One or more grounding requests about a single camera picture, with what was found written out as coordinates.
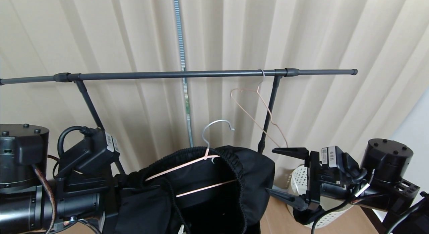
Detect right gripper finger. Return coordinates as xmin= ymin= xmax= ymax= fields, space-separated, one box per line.
xmin=265 ymin=187 xmax=309 ymax=212
xmin=272 ymin=147 xmax=310 ymax=160

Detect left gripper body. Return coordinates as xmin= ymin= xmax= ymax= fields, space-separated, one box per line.
xmin=0 ymin=175 xmax=119 ymax=234

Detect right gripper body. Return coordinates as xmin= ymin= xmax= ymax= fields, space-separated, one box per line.
xmin=305 ymin=151 xmax=370 ymax=212

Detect black shorts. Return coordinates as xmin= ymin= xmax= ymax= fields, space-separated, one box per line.
xmin=112 ymin=145 xmax=276 ymax=234

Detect pink clothes hanger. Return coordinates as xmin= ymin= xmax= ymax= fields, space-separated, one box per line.
xmin=230 ymin=69 xmax=289 ymax=149
xmin=144 ymin=120 xmax=237 ymax=198

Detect white laundry basket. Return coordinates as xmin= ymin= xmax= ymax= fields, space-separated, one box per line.
xmin=290 ymin=165 xmax=356 ymax=229

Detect black clothes rack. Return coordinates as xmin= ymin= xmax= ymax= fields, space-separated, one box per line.
xmin=0 ymin=68 xmax=358 ymax=181

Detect black garment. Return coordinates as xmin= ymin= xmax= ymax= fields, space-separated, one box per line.
xmin=293 ymin=207 xmax=323 ymax=225

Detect beige curtain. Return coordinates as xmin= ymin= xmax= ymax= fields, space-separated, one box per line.
xmin=0 ymin=0 xmax=429 ymax=181

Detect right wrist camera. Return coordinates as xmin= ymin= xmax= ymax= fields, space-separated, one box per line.
xmin=320 ymin=145 xmax=368 ymax=181

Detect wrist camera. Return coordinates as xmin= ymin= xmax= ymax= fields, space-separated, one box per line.
xmin=320 ymin=145 xmax=368 ymax=181
xmin=55 ymin=128 xmax=121 ymax=179

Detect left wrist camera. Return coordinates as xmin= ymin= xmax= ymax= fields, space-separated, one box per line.
xmin=55 ymin=128 xmax=121 ymax=179

